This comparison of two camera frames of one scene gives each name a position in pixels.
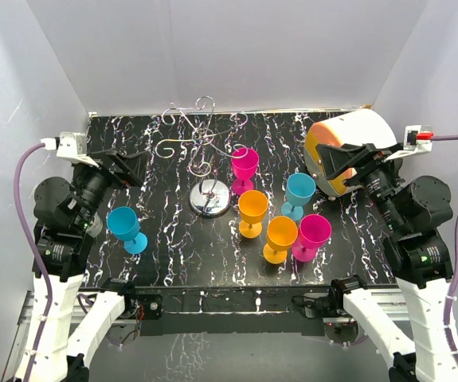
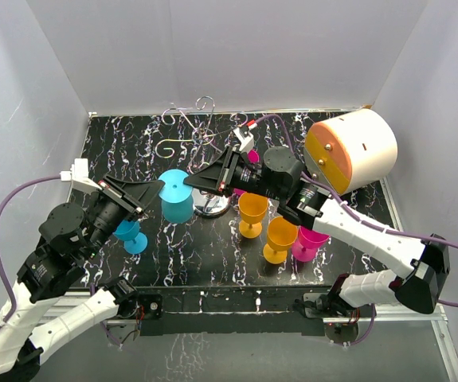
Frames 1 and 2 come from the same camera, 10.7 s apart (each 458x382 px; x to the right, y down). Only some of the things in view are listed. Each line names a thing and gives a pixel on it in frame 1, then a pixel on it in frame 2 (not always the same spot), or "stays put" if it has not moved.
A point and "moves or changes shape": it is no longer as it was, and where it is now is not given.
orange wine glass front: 281,232 stays put
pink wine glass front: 315,230 stays put
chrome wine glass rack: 209,197 stays put
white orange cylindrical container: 361,126 stays put
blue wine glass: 299,189 moves or changes shape
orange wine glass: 252,205 stays put
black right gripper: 336,158 -> 216,177
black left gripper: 134,165 -> 137,196
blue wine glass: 123,224 stays put
